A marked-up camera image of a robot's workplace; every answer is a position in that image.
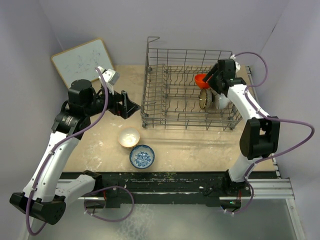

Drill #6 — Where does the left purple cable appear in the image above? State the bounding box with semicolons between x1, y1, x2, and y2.
26;66;135;236

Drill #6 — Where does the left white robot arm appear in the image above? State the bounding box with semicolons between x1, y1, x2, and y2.
9;79;141;225

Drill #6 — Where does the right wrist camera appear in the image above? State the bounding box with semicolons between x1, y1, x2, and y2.
230;54;241;74

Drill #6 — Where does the grey wire dish rack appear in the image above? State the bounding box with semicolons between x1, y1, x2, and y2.
140;36;242;130

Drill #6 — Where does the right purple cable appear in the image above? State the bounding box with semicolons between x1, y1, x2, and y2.
223;51;316;216

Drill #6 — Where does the purple cable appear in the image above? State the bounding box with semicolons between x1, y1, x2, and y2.
26;66;135;236
223;51;316;216

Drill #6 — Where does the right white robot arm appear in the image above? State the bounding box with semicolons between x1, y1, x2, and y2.
203;58;280;196

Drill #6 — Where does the brown rimmed cream bowl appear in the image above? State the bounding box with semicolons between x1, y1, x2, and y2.
199;88;214;110

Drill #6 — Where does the blue white patterned bowl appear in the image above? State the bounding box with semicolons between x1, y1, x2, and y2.
129;144;155;170

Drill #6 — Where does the white ceramic bowl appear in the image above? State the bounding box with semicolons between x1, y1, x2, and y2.
214;94;230;110

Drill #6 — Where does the orange bowl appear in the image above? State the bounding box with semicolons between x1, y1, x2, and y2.
194;73;210;89

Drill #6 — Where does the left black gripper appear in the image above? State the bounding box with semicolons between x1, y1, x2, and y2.
84;82;140;119

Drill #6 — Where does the beige white bowl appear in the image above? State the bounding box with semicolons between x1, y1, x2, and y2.
118;127;141;148

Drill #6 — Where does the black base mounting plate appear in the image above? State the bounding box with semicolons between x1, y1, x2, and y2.
59;171;252;207

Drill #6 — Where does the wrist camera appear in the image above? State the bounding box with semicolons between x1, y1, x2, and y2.
96;66;120;95
230;54;241;74

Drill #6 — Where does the small whiteboard with wood frame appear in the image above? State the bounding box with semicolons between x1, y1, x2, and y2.
51;38;114;88

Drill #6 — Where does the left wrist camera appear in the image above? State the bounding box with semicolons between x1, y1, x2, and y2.
96;66;120;95

